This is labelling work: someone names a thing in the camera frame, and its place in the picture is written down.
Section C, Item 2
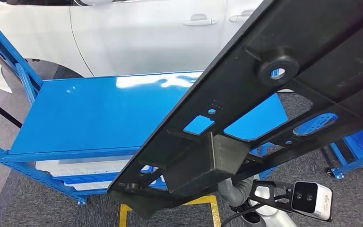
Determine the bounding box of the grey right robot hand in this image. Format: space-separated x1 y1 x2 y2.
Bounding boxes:
218 178 239 207

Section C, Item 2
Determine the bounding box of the black plastic plate bracket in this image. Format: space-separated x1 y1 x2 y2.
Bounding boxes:
106 0 363 220

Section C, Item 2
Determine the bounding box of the blue metal shelf rack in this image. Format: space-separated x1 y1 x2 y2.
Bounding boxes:
0 9 290 207

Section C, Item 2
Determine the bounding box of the white plastic tray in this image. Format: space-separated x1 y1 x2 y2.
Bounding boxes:
63 181 115 192
35 157 132 178

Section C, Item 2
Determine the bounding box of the white car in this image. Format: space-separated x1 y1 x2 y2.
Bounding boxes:
0 0 265 95

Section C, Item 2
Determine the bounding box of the white car side mirror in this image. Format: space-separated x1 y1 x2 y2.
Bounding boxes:
73 0 115 6

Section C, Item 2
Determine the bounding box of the black camera cable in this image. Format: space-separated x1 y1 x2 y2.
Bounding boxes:
220 203 265 227

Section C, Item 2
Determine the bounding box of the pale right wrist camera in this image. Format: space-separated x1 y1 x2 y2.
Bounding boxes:
290 181 333 221

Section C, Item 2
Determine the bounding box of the white car door handle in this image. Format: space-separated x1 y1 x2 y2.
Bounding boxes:
183 13 217 26
229 9 255 23

